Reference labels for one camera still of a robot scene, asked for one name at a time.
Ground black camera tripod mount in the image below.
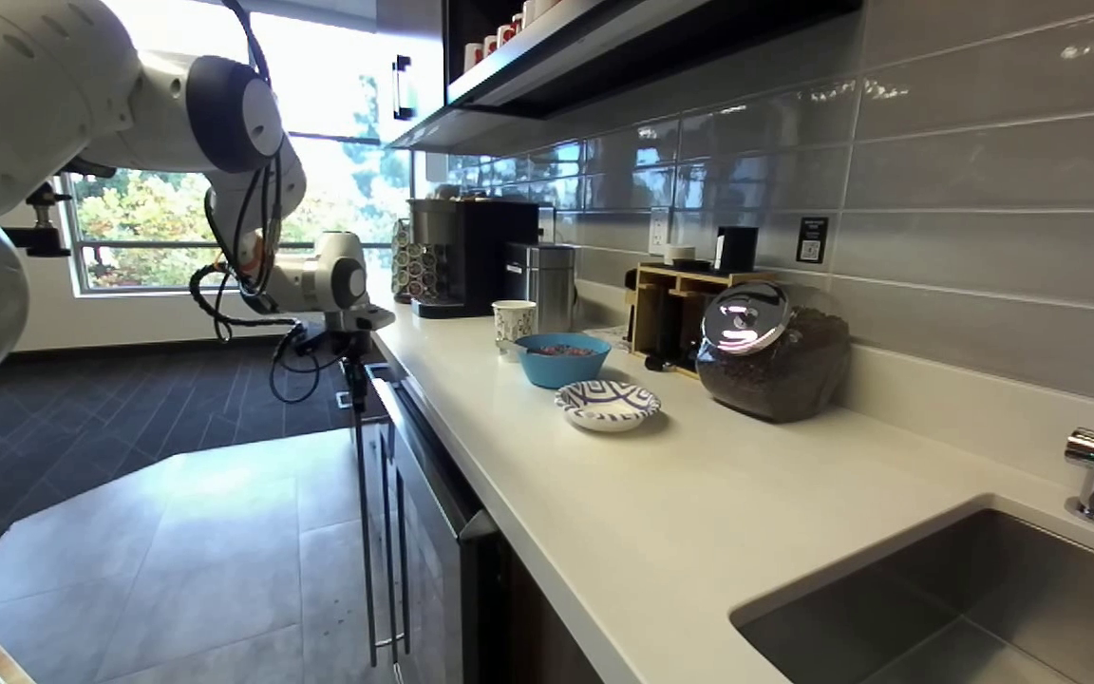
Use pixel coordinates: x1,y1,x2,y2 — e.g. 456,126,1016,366
0,182,75,263

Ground patterned plate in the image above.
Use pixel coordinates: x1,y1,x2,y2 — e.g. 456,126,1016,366
555,375,665,439

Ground stainless steel sink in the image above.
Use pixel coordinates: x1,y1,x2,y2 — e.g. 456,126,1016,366
729,494,1094,684

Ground small black box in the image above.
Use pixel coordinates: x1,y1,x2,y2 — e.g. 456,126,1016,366
710,224,759,278

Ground metal canister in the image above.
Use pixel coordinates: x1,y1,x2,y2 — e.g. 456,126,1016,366
519,238,580,339

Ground wall power outlet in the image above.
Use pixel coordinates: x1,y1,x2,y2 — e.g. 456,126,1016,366
793,211,833,264

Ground large window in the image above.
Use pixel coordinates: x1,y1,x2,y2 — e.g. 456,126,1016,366
65,0,418,297

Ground white paper cup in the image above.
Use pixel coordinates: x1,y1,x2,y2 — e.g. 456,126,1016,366
490,297,542,359

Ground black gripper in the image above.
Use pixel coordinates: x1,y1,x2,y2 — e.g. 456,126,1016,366
281,302,400,367

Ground dark wall shelf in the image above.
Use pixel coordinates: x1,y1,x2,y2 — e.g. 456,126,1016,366
389,0,867,159

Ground dark wooden base cabinets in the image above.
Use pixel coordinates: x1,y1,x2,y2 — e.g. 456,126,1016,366
462,529,608,684

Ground wooden countertop organizer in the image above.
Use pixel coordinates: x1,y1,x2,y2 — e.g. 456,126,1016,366
622,257,751,375

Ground glass jar of coffee beans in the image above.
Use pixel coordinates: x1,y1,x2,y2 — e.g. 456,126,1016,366
690,280,856,426

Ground blue bowl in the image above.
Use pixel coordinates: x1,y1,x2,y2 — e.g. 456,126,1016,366
518,330,617,396

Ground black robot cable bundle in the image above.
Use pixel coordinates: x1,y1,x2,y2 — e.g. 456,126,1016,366
187,135,350,409

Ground dark coffee machine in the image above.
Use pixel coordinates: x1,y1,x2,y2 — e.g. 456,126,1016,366
405,192,542,323

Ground dishwasher front with handle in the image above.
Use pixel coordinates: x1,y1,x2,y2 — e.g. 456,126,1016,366
337,349,503,684

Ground patterned bag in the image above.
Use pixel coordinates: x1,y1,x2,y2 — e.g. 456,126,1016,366
389,224,426,307

